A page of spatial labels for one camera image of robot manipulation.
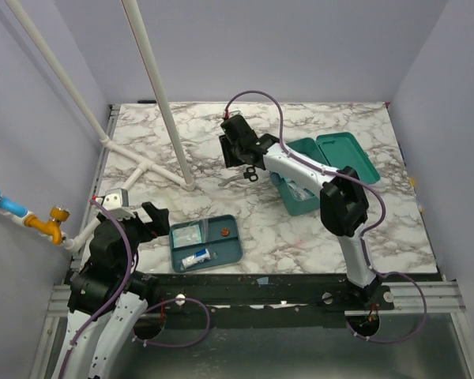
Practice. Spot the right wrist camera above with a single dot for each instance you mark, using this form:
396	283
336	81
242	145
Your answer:
230	114

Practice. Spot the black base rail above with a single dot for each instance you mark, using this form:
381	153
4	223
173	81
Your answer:
254	301

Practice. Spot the teal medicine kit box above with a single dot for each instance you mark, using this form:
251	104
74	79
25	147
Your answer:
335	150

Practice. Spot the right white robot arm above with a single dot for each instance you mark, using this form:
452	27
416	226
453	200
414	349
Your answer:
342	201

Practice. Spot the brown round coin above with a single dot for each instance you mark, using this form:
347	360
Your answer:
225	232

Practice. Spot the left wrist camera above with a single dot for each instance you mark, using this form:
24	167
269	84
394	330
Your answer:
116	203

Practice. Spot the white pvc pipe frame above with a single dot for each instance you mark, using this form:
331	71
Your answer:
54	123

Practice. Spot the teal bandage packet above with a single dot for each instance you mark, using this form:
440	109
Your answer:
186	236

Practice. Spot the orange blue pipe valve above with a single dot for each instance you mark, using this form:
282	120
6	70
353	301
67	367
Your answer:
26	218

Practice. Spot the clear zip bag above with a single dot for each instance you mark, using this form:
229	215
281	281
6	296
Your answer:
204	229

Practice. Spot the black handled scissors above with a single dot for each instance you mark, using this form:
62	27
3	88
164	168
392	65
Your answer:
250	174

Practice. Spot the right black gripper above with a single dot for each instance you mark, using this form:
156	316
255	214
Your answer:
229	151

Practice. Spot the small white blue tube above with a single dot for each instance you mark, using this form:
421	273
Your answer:
197	258

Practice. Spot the teal divided tray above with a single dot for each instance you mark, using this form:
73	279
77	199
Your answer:
228	249

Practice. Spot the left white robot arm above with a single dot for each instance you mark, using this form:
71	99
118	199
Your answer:
109	294

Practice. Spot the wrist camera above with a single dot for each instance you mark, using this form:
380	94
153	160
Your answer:
230	114
116	203

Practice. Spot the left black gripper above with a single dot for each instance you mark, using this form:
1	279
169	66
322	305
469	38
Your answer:
159	225

